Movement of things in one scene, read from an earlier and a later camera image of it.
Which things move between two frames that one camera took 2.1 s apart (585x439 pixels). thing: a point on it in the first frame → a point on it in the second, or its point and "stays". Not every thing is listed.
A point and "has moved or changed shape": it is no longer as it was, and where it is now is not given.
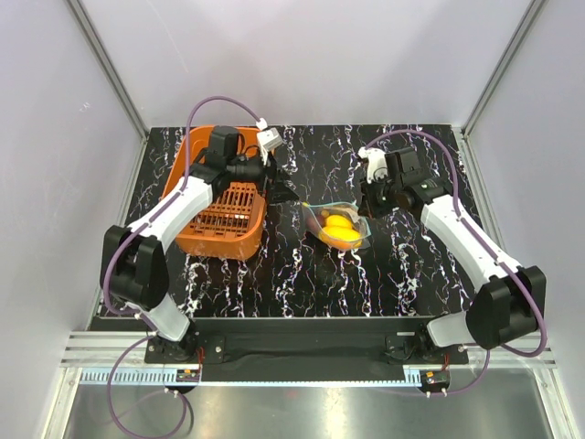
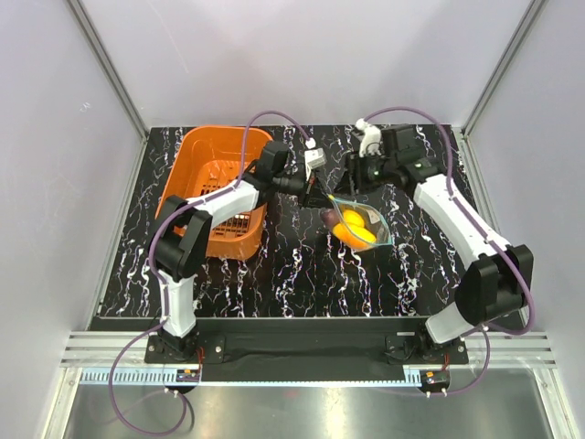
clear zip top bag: x=338 y=224 has moved or changed shape
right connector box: x=434 y=380 stays
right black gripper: x=367 y=207 → x=353 y=180
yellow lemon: x=337 y=220 → x=354 y=217
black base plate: x=304 y=347 stays
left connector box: x=190 y=375 stays
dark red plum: x=313 y=224 → x=330 y=217
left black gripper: x=279 y=190 → x=315 y=198
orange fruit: x=341 y=237 → x=356 y=235
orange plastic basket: x=234 y=223 stays
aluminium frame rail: x=103 y=349 stays
